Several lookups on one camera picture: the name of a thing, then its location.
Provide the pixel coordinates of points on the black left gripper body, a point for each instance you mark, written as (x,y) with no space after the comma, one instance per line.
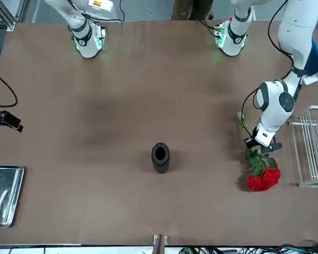
(255,132)

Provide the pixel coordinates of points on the red rose bouquet green stems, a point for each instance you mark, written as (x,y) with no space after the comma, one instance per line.
(265,177)

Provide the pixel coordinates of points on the black ribbed vase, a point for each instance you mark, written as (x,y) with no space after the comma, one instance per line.
(161,168)

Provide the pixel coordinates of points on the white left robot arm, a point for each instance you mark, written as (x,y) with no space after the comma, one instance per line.
(275,111)

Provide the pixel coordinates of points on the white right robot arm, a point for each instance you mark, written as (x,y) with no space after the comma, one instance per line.
(87,39)

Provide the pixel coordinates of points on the silver metal tray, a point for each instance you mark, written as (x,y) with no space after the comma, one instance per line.
(14,190)

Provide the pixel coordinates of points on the beige wooden spoon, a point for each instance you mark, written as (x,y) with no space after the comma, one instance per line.
(2,198)

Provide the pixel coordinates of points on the person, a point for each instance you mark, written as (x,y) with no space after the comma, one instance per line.
(190,9)

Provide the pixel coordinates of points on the white box yellow label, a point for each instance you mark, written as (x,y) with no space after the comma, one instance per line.
(100,5)

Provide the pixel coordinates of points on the aluminium frame post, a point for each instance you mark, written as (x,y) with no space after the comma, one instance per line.
(160,243)

